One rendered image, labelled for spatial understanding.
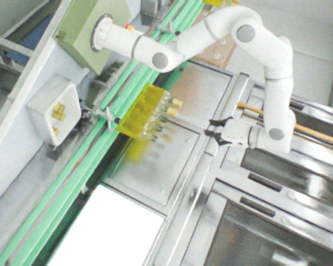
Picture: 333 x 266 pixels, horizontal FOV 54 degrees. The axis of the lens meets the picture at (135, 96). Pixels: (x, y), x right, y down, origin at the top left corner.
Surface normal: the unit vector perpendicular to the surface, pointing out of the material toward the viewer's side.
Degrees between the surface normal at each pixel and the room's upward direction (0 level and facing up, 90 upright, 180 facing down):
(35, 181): 90
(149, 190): 90
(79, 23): 90
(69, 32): 90
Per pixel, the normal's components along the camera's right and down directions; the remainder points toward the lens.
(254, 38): -0.32, 0.36
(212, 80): 0.00, -0.62
